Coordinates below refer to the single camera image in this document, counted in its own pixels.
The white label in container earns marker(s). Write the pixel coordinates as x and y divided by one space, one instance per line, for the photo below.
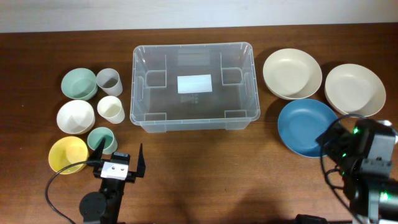
194 84

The white bowl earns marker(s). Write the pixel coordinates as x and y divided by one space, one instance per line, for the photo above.
76 117

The blue plate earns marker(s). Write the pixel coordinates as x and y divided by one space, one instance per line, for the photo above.
299 124

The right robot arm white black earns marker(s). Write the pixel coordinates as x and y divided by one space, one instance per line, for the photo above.
363 166

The cream cup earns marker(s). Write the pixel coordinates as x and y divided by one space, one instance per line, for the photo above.
111 109

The yellow bowl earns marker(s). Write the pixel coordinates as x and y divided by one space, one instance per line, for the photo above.
67 151

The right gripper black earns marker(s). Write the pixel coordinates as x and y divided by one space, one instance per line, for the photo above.
342 139

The cream plate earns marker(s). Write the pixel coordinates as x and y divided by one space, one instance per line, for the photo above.
352 88
292 74

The clear plastic storage container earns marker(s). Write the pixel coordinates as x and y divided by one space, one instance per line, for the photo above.
156 105

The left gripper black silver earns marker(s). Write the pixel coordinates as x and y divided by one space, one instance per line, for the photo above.
140 170

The green bowl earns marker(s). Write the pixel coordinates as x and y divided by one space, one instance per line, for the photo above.
79 84

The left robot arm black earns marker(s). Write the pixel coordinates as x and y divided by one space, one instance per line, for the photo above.
104 205

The grey cup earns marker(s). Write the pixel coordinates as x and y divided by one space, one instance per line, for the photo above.
109 81

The green cup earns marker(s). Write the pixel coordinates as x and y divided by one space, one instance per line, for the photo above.
95 137

